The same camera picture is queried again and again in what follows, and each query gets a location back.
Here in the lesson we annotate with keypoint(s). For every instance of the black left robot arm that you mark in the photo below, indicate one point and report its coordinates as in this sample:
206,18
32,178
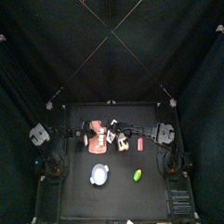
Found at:
39,134

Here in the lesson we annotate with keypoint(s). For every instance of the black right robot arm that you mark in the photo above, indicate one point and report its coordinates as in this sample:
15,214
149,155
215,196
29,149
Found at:
163,133

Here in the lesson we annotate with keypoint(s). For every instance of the pink tray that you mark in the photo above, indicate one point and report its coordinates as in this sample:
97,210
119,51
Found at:
97,147

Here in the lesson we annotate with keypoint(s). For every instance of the small red toy piece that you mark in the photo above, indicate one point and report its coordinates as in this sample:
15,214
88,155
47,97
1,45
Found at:
140,144

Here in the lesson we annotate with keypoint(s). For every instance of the green yellow toy food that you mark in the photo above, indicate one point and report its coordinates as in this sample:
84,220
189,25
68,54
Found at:
137,175

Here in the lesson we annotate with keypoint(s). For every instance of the blue white toy pot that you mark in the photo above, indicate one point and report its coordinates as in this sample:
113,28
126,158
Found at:
99,175

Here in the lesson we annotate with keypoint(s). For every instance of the blue indicator light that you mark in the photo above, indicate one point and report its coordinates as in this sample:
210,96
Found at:
36,162

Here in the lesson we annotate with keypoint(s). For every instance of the white text label sticker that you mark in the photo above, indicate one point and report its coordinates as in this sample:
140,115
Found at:
180,200

